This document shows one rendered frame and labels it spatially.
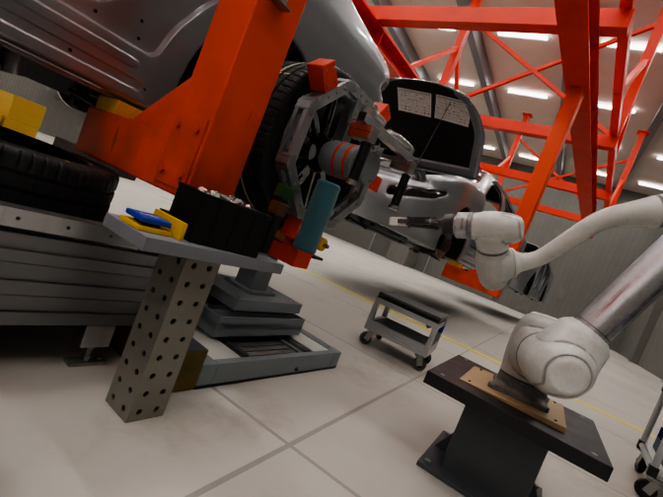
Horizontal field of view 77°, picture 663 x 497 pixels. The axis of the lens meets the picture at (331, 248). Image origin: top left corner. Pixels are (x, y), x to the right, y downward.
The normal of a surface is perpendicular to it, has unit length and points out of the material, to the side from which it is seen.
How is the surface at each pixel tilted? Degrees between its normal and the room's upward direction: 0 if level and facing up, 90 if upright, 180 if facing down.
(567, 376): 96
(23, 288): 90
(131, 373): 90
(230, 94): 90
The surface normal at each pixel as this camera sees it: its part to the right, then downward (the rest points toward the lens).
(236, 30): -0.53, -0.16
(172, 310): 0.76, 0.33
